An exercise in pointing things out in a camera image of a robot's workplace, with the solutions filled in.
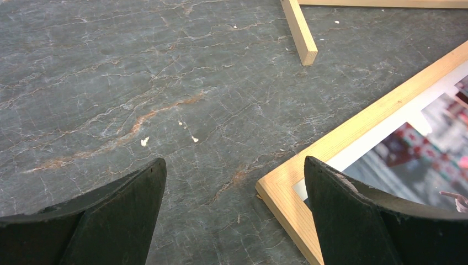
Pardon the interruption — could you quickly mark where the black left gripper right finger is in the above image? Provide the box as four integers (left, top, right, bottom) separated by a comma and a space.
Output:
304, 156, 467, 264

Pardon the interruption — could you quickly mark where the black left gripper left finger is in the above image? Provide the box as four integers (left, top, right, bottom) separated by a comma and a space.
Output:
1, 158, 167, 264

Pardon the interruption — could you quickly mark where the light wooden picture frame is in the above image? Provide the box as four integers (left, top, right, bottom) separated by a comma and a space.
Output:
256, 43, 467, 264

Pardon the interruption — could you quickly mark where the printed photo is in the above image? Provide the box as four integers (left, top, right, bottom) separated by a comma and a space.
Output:
327, 63, 467, 212

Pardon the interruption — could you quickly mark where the wooden clothes rack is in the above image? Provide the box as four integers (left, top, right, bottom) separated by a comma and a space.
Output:
281, 0, 467, 66

